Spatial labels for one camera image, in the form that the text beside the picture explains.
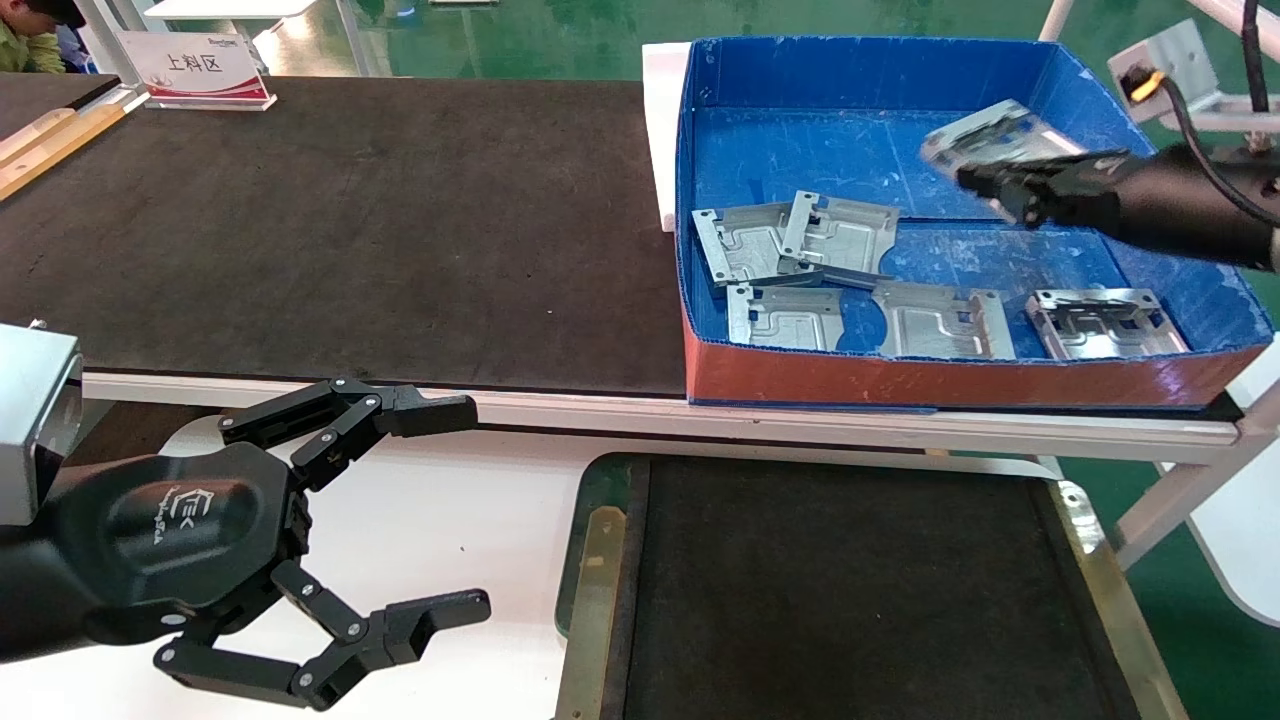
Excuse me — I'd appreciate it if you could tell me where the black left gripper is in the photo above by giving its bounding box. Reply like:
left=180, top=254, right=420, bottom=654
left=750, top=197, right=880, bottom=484
left=50, top=377, right=492, bottom=712

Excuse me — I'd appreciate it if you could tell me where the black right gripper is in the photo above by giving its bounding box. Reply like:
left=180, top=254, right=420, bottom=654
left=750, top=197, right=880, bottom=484
left=957, top=143, right=1280, bottom=271

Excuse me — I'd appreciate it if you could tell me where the stamped grey metal plate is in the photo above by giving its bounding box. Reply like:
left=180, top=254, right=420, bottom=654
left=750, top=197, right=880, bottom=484
left=872, top=280, right=1016, bottom=361
left=920, top=100, right=1093, bottom=223
left=778, top=190, right=900, bottom=291
left=726, top=283, right=846, bottom=352
left=692, top=202, right=801, bottom=287
left=1026, top=289, right=1191, bottom=361

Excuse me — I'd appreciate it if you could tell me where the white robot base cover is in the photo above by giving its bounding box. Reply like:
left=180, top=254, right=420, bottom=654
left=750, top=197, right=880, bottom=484
left=0, top=415, right=1061, bottom=720

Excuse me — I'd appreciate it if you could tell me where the black container tray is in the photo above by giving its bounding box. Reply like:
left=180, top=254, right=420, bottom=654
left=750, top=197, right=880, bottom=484
left=555, top=452, right=1191, bottom=720

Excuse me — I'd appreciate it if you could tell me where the blue cardboard box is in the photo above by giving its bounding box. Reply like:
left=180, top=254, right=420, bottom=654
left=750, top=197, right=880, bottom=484
left=675, top=37, right=1273, bottom=411

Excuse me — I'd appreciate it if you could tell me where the black rubber table mat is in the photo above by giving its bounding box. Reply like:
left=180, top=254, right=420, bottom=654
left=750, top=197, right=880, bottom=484
left=0, top=76, right=1246, bottom=421

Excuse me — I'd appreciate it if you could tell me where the acrylic sign with red stripe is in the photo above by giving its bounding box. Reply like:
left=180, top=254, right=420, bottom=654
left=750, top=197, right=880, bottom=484
left=117, top=30, right=278, bottom=112

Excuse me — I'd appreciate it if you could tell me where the wooden strip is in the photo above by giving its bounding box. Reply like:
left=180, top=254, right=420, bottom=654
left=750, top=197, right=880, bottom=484
left=0, top=100, right=128, bottom=201

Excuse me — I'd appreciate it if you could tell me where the white background table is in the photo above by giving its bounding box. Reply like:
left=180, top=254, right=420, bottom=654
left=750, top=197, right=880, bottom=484
left=143, top=0, right=319, bottom=49

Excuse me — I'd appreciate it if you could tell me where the person in green jacket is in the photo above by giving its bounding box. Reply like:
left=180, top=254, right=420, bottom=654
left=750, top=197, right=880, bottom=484
left=0, top=0, right=89, bottom=75

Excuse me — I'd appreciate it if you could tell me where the white pipe frame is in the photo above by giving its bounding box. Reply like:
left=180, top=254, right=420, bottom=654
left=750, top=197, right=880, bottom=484
left=1038, top=0, right=1280, bottom=63

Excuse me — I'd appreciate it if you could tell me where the white aluminium table frame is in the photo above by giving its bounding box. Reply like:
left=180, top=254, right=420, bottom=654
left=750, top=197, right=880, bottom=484
left=80, top=372, right=1280, bottom=571

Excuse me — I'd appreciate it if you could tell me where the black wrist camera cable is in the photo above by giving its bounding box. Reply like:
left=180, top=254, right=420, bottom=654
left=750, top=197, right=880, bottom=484
left=1140, top=0, right=1280, bottom=229

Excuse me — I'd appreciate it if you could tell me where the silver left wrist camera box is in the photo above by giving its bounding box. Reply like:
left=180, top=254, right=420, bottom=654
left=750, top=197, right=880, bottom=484
left=0, top=323, right=84, bottom=528

